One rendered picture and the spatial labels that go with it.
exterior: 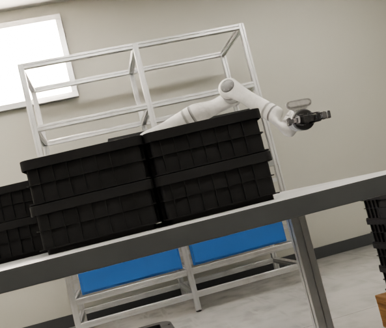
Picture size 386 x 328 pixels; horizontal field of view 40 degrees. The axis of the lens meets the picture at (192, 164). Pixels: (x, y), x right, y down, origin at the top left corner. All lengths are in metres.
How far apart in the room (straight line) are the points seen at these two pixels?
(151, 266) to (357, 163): 2.35
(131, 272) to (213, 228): 2.82
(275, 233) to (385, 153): 1.80
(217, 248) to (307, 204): 2.84
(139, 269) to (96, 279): 0.31
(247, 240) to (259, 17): 2.28
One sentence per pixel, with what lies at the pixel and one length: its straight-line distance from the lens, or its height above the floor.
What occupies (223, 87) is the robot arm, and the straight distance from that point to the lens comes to 2.23.
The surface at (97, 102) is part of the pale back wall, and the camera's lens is 4.83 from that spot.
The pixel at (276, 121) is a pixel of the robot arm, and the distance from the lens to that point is 2.10.
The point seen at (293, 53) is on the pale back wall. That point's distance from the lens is 5.27.
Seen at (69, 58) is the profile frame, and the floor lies 1.97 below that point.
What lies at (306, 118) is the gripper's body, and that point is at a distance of 1.87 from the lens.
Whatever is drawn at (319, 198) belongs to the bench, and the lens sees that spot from 1.11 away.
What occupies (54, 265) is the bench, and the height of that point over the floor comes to 0.69.
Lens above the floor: 0.73
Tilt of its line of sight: 4 degrees up
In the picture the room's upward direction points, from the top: 14 degrees counter-clockwise
